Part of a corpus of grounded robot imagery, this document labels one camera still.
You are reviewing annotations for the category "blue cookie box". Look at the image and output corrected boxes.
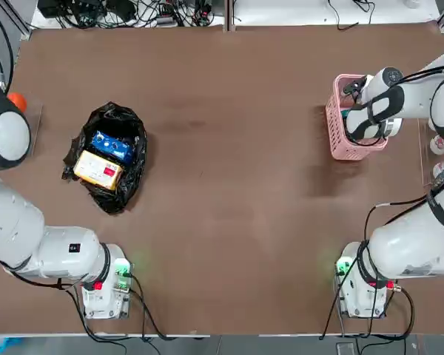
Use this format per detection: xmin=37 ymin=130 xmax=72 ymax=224
xmin=90 ymin=130 xmax=134 ymax=163

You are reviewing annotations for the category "aluminium frame post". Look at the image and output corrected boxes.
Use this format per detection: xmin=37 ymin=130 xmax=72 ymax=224
xmin=224 ymin=0 xmax=235 ymax=33

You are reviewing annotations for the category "pink plastic basket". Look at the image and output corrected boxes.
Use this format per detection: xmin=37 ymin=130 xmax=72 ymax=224
xmin=325 ymin=73 xmax=389 ymax=160

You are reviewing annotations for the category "clear acrylic fruit stand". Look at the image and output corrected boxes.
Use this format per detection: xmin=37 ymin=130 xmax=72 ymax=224
xmin=21 ymin=103 xmax=44 ymax=158

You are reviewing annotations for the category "black adapter cable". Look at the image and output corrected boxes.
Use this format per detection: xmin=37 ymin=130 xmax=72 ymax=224
xmin=325 ymin=0 xmax=360 ymax=31

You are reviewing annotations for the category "black arm base cable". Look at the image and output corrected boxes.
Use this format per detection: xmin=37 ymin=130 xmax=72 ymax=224
xmin=64 ymin=271 xmax=212 ymax=343
xmin=319 ymin=273 xmax=415 ymax=341

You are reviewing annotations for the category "black right arm base cable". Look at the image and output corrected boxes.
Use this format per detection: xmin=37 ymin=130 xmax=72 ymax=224
xmin=319 ymin=273 xmax=415 ymax=341

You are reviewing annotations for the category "grey-black right wrist camera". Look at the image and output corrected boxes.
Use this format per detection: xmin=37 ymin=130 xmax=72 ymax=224
xmin=342 ymin=75 xmax=367 ymax=95

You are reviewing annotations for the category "orange fruit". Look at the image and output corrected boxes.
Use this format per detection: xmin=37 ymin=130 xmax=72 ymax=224
xmin=6 ymin=92 xmax=27 ymax=114

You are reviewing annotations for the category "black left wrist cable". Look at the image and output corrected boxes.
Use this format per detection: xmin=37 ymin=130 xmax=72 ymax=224
xmin=0 ymin=20 xmax=16 ymax=93

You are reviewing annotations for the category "black left arm base cable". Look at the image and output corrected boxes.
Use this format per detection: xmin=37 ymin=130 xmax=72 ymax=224
xmin=64 ymin=271 xmax=212 ymax=343

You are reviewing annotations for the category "black plastic bag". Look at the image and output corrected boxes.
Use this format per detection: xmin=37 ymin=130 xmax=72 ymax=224
xmin=61 ymin=102 xmax=149 ymax=214

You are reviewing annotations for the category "teal plastic item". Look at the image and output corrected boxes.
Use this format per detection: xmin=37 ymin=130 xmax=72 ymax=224
xmin=0 ymin=336 xmax=23 ymax=355

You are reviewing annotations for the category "yellow wafer snack pack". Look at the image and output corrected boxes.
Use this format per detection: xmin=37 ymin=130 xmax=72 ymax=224
xmin=73 ymin=149 xmax=124 ymax=192

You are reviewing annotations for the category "clear acrylic bottle shelf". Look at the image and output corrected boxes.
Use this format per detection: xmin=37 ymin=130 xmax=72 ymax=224
xmin=417 ymin=118 xmax=444 ymax=188

